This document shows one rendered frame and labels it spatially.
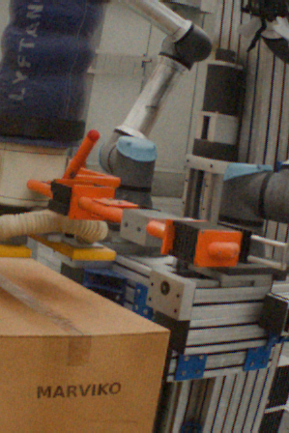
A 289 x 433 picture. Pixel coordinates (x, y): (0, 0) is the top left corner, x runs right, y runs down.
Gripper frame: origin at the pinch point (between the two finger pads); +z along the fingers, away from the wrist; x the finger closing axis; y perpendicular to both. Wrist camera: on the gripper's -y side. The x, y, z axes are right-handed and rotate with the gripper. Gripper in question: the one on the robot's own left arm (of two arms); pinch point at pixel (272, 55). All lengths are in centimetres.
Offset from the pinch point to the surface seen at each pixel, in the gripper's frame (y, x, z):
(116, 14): -515, -956, -152
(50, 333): 42, -1, 58
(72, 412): 36, -1, 75
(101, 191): 34.7, -1.8, 31.8
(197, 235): 38, 31, 33
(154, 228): 39, 21, 34
